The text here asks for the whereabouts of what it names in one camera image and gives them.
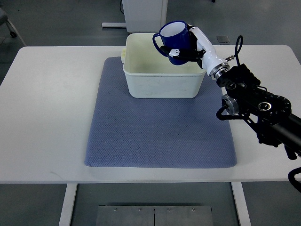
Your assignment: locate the white table leg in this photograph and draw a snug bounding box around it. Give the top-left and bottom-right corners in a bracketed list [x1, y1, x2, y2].
[231, 182, 251, 226]
[59, 184, 78, 226]

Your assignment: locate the office chair with caster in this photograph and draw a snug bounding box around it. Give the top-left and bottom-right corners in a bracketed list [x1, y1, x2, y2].
[0, 9, 27, 46]

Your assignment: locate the blue enamel mug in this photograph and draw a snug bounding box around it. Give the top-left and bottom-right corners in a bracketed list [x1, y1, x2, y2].
[152, 21, 191, 65]

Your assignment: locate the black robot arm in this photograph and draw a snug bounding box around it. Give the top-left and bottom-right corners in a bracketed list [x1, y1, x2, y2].
[216, 35, 301, 160]

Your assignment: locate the cream plastic storage box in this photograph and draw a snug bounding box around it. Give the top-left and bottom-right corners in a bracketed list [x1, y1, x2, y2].
[122, 33, 206, 98]

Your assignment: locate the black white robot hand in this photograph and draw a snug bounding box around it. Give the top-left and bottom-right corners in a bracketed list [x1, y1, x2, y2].
[156, 23, 230, 80]

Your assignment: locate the grey floor socket plate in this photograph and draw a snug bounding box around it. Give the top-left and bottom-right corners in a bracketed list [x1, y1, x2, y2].
[216, 35, 230, 43]

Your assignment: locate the metal floor plate with screws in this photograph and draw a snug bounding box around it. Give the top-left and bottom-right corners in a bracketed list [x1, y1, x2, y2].
[96, 206, 214, 226]

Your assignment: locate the left white table leg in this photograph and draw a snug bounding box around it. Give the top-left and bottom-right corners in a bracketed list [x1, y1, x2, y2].
[59, 184, 78, 226]

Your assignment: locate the blue-grey textured cloth mat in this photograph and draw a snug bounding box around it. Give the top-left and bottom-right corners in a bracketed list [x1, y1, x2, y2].
[85, 57, 237, 169]

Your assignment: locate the white cabinet with base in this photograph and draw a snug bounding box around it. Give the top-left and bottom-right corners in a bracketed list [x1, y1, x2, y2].
[102, 0, 168, 33]

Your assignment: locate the right white table leg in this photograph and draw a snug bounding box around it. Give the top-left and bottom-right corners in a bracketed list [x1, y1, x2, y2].
[231, 182, 251, 226]

